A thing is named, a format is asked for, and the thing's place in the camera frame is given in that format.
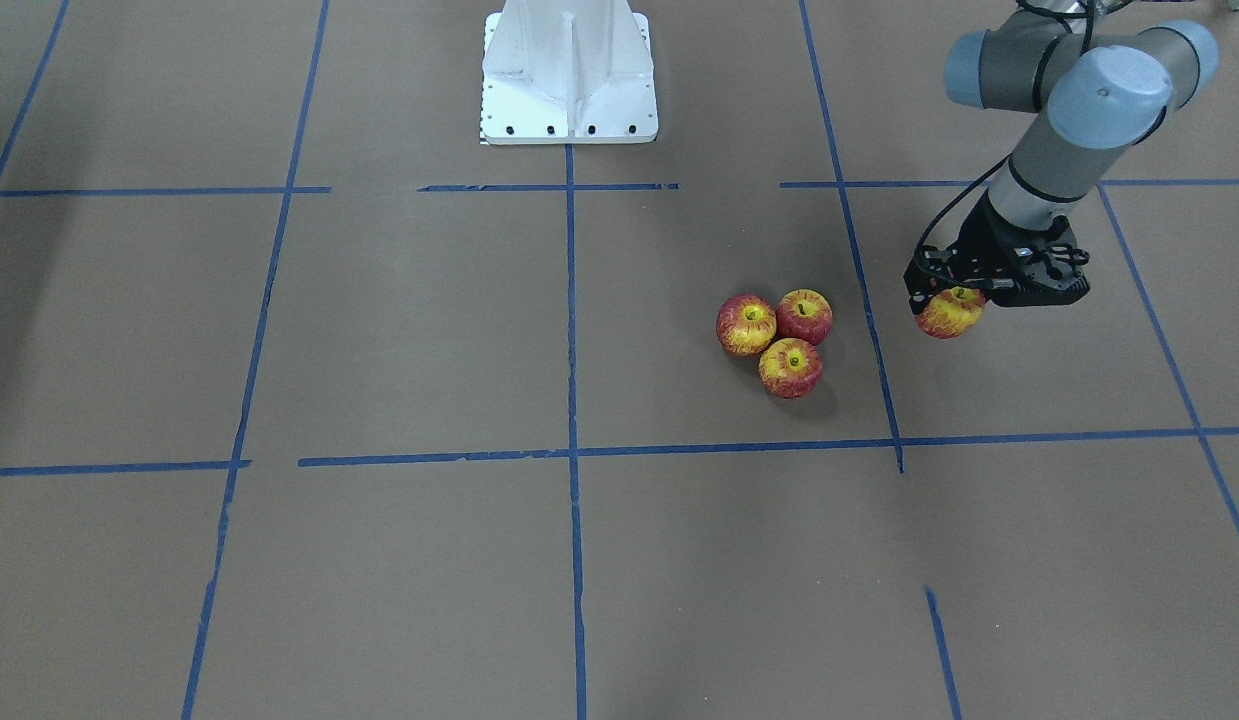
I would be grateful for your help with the red apple back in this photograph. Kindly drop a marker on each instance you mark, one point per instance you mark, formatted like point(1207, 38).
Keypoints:
point(805, 315)

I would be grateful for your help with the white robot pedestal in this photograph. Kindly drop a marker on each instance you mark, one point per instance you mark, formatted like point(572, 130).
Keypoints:
point(558, 72)

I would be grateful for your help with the red yellow apple front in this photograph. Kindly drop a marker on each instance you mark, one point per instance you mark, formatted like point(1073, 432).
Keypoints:
point(790, 368)

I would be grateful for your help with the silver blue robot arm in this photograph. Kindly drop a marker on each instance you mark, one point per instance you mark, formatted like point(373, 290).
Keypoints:
point(1092, 97)

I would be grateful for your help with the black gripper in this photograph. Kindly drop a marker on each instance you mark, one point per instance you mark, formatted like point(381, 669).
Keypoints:
point(985, 240)

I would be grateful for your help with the red yellow apple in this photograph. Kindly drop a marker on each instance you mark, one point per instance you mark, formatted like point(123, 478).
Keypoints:
point(745, 324)
point(951, 313)
point(790, 368)

